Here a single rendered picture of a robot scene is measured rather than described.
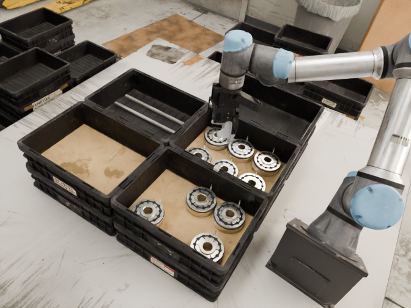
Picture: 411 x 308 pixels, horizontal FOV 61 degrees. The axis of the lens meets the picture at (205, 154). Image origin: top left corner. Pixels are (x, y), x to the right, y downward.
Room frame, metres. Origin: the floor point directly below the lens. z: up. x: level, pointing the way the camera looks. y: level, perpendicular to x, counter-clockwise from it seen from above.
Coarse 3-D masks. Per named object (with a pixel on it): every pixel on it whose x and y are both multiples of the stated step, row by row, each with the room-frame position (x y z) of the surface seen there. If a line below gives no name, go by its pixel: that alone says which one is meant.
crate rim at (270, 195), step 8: (192, 120) 1.00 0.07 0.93; (240, 120) 1.05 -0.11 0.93; (184, 128) 0.95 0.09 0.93; (264, 128) 1.02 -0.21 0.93; (176, 136) 0.90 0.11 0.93; (280, 136) 0.99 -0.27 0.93; (296, 144) 0.96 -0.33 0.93; (184, 152) 0.83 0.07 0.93; (296, 152) 0.92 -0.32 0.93; (200, 160) 0.81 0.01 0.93; (288, 168) 0.83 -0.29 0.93; (232, 176) 0.76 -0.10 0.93; (280, 176) 0.79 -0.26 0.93; (248, 184) 0.73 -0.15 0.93; (264, 192) 0.71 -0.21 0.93; (272, 192) 0.71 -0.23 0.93
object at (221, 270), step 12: (156, 156) 0.79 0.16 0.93; (144, 168) 0.73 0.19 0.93; (204, 168) 0.77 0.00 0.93; (132, 180) 0.68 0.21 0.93; (228, 180) 0.74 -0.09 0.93; (120, 192) 0.62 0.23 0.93; (252, 192) 0.70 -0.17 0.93; (120, 204) 0.58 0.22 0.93; (264, 204) 0.66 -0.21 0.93; (132, 216) 0.54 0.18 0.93; (144, 228) 0.53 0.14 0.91; (156, 228) 0.52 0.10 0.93; (252, 228) 0.57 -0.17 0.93; (168, 240) 0.49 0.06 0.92; (240, 240) 0.52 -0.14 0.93; (192, 252) 0.46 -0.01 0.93; (204, 264) 0.44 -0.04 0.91; (216, 264) 0.44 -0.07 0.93; (228, 264) 0.45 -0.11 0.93
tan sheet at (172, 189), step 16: (160, 176) 0.79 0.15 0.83; (176, 176) 0.80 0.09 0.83; (144, 192) 0.71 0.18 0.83; (160, 192) 0.72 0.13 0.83; (176, 192) 0.73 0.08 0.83; (176, 208) 0.66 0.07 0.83; (176, 224) 0.60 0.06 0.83; (192, 224) 0.61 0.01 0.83; (208, 224) 0.62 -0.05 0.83; (224, 240) 0.57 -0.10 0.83; (224, 256) 0.52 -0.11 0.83
